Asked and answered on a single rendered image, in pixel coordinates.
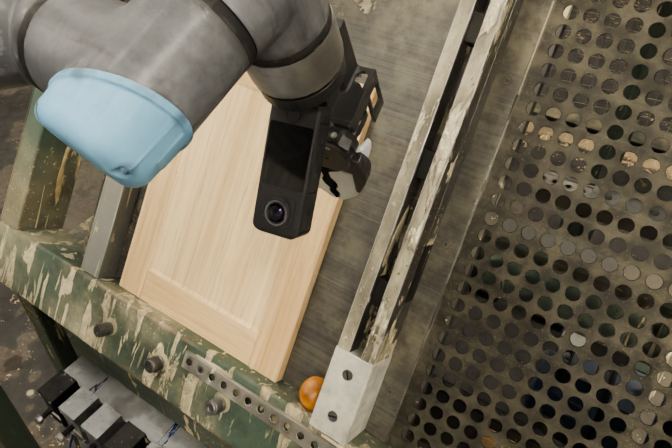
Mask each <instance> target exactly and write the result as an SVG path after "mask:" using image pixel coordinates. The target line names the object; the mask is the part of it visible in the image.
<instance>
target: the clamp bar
mask: <svg viewBox="0 0 672 448"><path fill-rule="evenodd" d="M523 1H524V0H460V3H459V6H458V8H457V11H456V14H455V17H454V20H453V22H452V25H451V28H450V31H449V34H448V37H447V39H446V42H445V45H444V48H443V51H442V53H441V56H440V59H439V62H438V65H437V67H436V70H435V73H434V76H433V79H432V81H431V84H430V87H429V90H428V93H427V96H426V98H425V101H424V104H423V107H422V110H421V112H420V115H419V118H418V121H417V124H416V126H415V129H414V132H413V135H412V138H411V141H410V143H409V146H408V149H407V152H406V155H405V157H404V160H403V163H402V166H401V169H400V171H399V174H398V177H397V180H396V183H395V185H394V188H393V191H392V194H391V197H390V200H389V202H388V205H387V208H386V211H385V214H384V216H383V219H382V222H381V225H380V228H379V230H378V233H377V236H376V239H375V242H374V245H373V247H372V250H371V253H370V256H369V259H368V261H367V264H366V267H365V270H364V273H363V275H362V278H361V281H360V284H359V287H358V290H357V292H356V295H355V298H354V301H353V304H352V306H351V309H350V312H349V315H348V318H347V320H346V323H345V326H344V329H343V332H342V334H341V337H340V340H339V343H338V345H337V346H336V348H335V351H334V354H333V357H332V360H331V362H330V365H329V368H328V371H327V374H326V376H325V379H324V382H323V385H322V388H321V390H320V393H319V396H318V399H317V402H316V405H315V407H314V410H313V413H312V416H311V419H310V421H309V424H310V425H312V426H314V427H315V428H317V429H318V430H320V431H321V432H323V433H324V434H326V435H328V436H329V437H331V438H332V439H334V440H335V441H337V442H338V443H340V444H342V445H343V446H345V445H346V444H347V443H348V442H350V441H351V440H352V439H353V438H354V437H356V436H357V435H358V434H359V433H361V432H362V431H363V430H364V429H365V427H366V425H367V422H368V419H369V417H370V414H371V411H372V409H373V406H374V403H375V400H376V398H377V395H378V392H379V390H380V387H381V384H382V382H383V379H384V376H385V374H386V371H387V368H388V366H389V363H390V360H391V357H392V353H393V350H394V348H395V345H396V342H397V340H398V337H399V334H400V332H401V329H402V326H403V323H404V321H405V318H406V315H407V313H408V310H409V307H410V305H411V302H412V300H413V298H414V295H415V292H416V290H417V287H418V284H419V282H420V279H421V276H422V273H423V271H424V268H425V265H426V263H427V260H428V257H429V255H430V252H431V249H432V247H433V243H434V240H435V238H436V235H437V232H438V230H439V227H440V224H441V222H442V219H443V216H444V213H445V211H446V208H447V205H448V203H449V200H450V197H451V195H452V192H453V189H454V187H455V184H456V181H457V179H458V176H459V173H460V170H461V168H462V165H463V162H464V160H465V157H466V154H467V152H468V149H469V146H470V144H471V141H472V138H473V136H474V133H475V130H476V127H477V125H478V122H479V119H480V117H481V114H482V111H483V109H484V106H485V103H486V101H487V98H488V95H489V93H490V90H491V87H492V84H493V82H494V79H495V76H496V74H497V71H498V68H499V66H500V63H501V60H502V58H503V55H504V52H505V50H506V47H507V44H508V41H509V39H510V36H511V33H512V31H513V28H514V25H515V23H516V20H517V17H518V15H519V12H520V9H521V7H522V4H523Z"/></svg>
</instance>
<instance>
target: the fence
mask: <svg viewBox="0 0 672 448"><path fill-rule="evenodd" d="M139 189H140V187H139V188H129V187H125V186H123V185H121V184H119V183H118V182H116V181H115V180H113V179H112V178H110V177H109V176H107V175H106V179H105V182H104V186H103V190H102V193H101V197H100V200H99V204H98V208H97V211H96V215H95V218H94V222H93V226H92V229H91V233H90V236H89V240H88V244H87V247H86V251H85V254H84V258H83V262H82V265H81V268H82V269H83V270H85V271H86V272H88V273H89V274H91V275H93V276H94V277H96V278H97V279H99V278H106V277H114V276H115V273H116V269H117V266H118V262H119V259H120V255H121V252H122V248H123V245H124V241H125V238H126V234H127V231H128V227H129V224H130V220H131V217H132V213H133V210H134V206H135V203H136V199H137V196H138V192H139Z"/></svg>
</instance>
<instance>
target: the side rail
mask: <svg viewBox="0 0 672 448"><path fill-rule="evenodd" d="M120 1H122V2H124V0H120ZM42 95H43V92H42V91H40V90H39V89H37V88H36V87H33V91H32V95H31V99H30V103H29V107H28V111H27V115H26V119H25V123H24V127H23V131H22V135H21V139H20V143H19V147H18V151H17V155H16V159H15V163H14V166H13V170H12V174H11V178H10V182H9V186H8V190H7V194H6V198H5V202H4V206H3V210H2V214H1V220H2V221H4V222H5V223H7V224H8V225H10V226H11V227H13V228H15V229H17V230H20V229H21V228H38V229H50V228H62V227H63V225H64V221H65V218H66V214H67V210H68V206H69V203H70V199H71V195H72V192H73V188H74V184H75V180H76V177H77V173H78V169H79V166H80V162H81V158H82V156H80V155H79V154H78V153H76V152H75V151H74V150H72V149H71V148H70V147H68V146H67V145H66V144H65V143H63V142H62V141H61V140H60V139H58V138H57V137H56V136H54V135H53V134H52V133H51V132H50V131H48V130H47V129H46V128H45V127H44V126H42V125H41V124H40V123H39V121H38V120H37V119H36V116H35V113H34V108H35V105H36V102H37V101H38V99H39V98H40V97H41V96H42Z"/></svg>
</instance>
